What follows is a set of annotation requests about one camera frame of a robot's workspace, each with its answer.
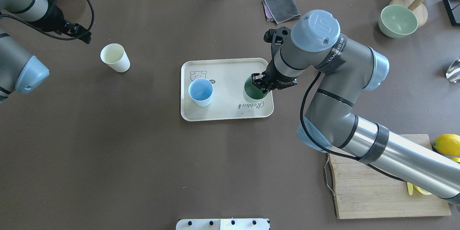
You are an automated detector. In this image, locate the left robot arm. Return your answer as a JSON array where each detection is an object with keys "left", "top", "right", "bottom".
[{"left": 0, "top": 0, "right": 94, "bottom": 102}]

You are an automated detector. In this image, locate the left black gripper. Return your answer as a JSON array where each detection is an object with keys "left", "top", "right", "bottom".
[{"left": 32, "top": 0, "right": 93, "bottom": 44}]

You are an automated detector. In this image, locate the green cup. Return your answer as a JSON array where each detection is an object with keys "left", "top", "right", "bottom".
[{"left": 243, "top": 76, "right": 270, "bottom": 103}]

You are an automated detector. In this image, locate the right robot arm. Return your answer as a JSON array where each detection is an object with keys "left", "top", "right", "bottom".
[{"left": 250, "top": 10, "right": 459, "bottom": 206}]

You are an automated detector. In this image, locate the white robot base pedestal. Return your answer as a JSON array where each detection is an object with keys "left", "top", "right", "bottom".
[{"left": 176, "top": 218, "right": 271, "bottom": 230}]

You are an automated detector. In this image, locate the beige rabbit tray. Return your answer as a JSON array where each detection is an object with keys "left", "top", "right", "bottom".
[{"left": 180, "top": 57, "right": 274, "bottom": 121}]

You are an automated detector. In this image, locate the purple cloth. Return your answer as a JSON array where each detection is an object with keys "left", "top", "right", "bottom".
[{"left": 262, "top": 1, "right": 274, "bottom": 22}]

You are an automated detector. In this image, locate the blue cup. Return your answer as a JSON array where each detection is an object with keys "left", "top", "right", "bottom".
[{"left": 188, "top": 78, "right": 214, "bottom": 107}]

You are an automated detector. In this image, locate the cream white cup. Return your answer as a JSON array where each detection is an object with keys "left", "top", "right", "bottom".
[{"left": 100, "top": 43, "right": 131, "bottom": 73}]

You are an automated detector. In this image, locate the bamboo cutting board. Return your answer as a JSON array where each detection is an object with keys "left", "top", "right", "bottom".
[{"left": 327, "top": 154, "right": 451, "bottom": 220}]

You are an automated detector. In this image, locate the lemon slice upper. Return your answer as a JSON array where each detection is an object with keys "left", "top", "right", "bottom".
[{"left": 413, "top": 185, "right": 432, "bottom": 195}]

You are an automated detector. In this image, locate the green bowl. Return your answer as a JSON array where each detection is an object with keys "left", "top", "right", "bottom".
[{"left": 378, "top": 5, "right": 418, "bottom": 38}]

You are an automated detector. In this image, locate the yellow plastic knife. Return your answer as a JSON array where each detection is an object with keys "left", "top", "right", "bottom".
[{"left": 406, "top": 182, "right": 414, "bottom": 196}]

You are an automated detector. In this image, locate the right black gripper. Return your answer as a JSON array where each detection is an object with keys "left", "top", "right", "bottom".
[{"left": 251, "top": 26, "right": 297, "bottom": 91}]

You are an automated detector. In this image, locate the grey cloth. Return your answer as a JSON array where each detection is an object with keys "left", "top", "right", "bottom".
[{"left": 263, "top": 0, "right": 300, "bottom": 24}]

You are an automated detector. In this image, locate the yellow lemon upper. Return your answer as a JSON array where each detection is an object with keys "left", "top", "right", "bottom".
[{"left": 433, "top": 134, "right": 460, "bottom": 156}]

